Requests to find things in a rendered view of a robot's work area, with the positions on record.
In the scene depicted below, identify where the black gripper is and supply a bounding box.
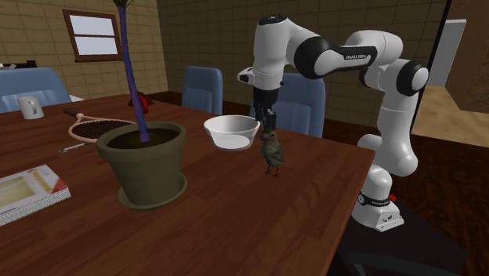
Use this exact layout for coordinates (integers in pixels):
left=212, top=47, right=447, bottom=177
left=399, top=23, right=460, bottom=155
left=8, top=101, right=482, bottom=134
left=252, top=86, right=282, bottom=130

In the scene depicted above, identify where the brown bird figure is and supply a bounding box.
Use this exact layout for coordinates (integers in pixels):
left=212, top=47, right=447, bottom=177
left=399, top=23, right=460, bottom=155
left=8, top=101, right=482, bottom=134
left=259, top=127, right=285, bottom=178

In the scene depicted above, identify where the white bowl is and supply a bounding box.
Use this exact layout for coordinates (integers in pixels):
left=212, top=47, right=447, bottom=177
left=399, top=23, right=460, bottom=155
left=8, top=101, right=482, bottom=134
left=203, top=114, right=262, bottom=152

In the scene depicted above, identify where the blue chair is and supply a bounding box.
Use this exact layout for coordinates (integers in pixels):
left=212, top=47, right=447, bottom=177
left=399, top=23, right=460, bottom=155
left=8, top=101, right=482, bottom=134
left=249, top=72, right=327, bottom=139
left=0, top=67, right=73, bottom=114
left=181, top=66, right=223, bottom=116

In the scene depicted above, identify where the brown wooden table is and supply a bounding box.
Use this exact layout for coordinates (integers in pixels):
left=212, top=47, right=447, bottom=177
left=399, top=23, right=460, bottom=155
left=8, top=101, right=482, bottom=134
left=0, top=93, right=376, bottom=276

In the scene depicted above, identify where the red and black round object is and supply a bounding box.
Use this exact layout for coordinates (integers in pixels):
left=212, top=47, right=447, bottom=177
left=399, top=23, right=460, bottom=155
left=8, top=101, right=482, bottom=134
left=128, top=91, right=154, bottom=114

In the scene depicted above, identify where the potted plant with purple stem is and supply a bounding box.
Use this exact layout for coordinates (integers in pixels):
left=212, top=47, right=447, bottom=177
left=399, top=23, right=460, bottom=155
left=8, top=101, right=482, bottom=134
left=96, top=0, right=189, bottom=212

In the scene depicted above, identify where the pink racket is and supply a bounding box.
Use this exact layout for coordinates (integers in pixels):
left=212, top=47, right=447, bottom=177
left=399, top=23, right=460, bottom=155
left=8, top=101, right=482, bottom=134
left=63, top=107, right=136, bottom=144

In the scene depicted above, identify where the black robot stand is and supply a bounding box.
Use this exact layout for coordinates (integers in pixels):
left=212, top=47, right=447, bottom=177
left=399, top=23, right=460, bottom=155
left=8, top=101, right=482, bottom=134
left=328, top=202, right=469, bottom=276

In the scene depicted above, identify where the brown framed window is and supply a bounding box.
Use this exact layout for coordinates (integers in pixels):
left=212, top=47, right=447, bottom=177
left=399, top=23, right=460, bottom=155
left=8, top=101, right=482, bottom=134
left=62, top=9, right=125, bottom=64

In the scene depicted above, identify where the white door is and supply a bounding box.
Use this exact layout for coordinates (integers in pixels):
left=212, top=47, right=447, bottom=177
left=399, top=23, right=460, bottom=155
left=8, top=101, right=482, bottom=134
left=426, top=19, right=467, bottom=87

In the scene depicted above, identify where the silver pen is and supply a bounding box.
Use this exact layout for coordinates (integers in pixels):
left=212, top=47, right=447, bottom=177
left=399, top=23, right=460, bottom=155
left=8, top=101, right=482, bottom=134
left=58, top=142, right=94, bottom=154

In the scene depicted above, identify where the white mug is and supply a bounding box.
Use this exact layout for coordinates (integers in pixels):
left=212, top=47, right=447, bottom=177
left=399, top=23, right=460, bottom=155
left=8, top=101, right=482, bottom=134
left=16, top=96, right=45, bottom=120

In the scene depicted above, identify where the white and red book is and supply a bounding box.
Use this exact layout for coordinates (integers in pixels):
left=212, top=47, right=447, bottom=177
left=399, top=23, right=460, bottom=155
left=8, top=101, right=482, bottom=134
left=0, top=164, right=72, bottom=228

